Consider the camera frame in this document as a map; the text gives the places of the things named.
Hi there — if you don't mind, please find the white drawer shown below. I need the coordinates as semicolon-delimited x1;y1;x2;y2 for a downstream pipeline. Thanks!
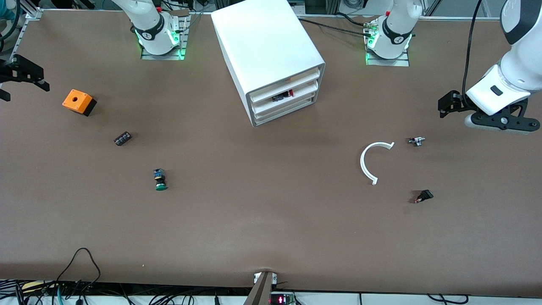
251;80;319;114
253;92;317;124
249;68;321;103

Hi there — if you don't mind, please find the orange button box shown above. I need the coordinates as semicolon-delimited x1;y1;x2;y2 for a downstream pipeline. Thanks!
62;89;97;117

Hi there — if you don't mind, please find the green push button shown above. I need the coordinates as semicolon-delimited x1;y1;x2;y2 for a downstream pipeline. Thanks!
152;168;168;191

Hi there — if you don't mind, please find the white drawer cabinet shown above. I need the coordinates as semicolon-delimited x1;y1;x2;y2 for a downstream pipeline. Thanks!
211;0;326;128

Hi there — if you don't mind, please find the device with red display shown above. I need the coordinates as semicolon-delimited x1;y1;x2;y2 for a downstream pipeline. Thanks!
270;292;296;305

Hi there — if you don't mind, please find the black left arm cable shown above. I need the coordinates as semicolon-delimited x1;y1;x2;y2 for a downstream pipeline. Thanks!
462;0;483;102

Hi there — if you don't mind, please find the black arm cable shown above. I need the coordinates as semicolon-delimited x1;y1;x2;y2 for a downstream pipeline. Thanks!
0;0;22;42
462;0;483;102

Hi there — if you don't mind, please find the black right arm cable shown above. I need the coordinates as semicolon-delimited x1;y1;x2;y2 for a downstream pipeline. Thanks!
0;0;22;42

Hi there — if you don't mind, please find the aluminium frame rail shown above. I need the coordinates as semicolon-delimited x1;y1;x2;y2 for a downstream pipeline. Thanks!
13;8;43;55

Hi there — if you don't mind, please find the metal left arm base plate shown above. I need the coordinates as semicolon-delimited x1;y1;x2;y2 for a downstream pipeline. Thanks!
365;17;410;67

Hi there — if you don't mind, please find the white curved bracket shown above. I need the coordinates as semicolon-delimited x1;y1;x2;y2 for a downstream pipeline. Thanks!
360;141;395;186

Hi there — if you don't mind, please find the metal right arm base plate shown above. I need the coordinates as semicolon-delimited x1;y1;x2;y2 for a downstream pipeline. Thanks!
141;13;190;61

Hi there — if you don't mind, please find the thick black cable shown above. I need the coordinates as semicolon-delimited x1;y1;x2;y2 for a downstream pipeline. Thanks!
296;16;373;38

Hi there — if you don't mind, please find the black looped cable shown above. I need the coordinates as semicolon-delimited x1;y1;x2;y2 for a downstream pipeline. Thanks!
54;248;101;305

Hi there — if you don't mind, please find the brown camera mount pole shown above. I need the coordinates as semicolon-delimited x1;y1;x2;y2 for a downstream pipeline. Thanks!
243;271;274;305

